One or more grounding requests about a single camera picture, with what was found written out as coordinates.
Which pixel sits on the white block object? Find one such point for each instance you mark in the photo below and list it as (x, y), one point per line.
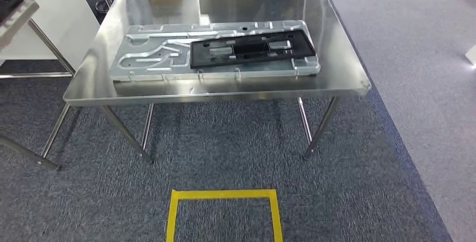
(471, 56)

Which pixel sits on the stainless steel side table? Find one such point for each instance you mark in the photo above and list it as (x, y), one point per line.
(18, 19)

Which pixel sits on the stainless steel workbench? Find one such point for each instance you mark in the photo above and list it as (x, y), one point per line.
(260, 4)

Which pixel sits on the stamped sheet metal panel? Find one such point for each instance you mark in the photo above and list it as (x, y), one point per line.
(148, 47)

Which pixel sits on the white cabinet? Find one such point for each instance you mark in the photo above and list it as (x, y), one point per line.
(55, 9)

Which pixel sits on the black plastic plate bracket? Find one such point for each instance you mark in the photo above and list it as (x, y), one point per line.
(201, 56)

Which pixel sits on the black plastic panel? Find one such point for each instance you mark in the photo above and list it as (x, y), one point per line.
(9, 6)

